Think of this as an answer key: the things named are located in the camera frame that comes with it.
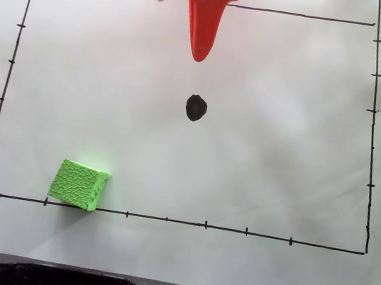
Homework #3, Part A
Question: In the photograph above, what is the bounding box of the green textured block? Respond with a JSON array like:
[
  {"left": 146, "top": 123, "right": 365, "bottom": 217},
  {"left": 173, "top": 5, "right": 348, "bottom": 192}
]
[{"left": 45, "top": 156, "right": 115, "bottom": 216}]

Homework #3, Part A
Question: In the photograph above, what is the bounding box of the black dot mark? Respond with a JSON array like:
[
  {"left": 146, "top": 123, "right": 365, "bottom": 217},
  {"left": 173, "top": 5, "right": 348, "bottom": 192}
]
[{"left": 183, "top": 93, "right": 209, "bottom": 124}]

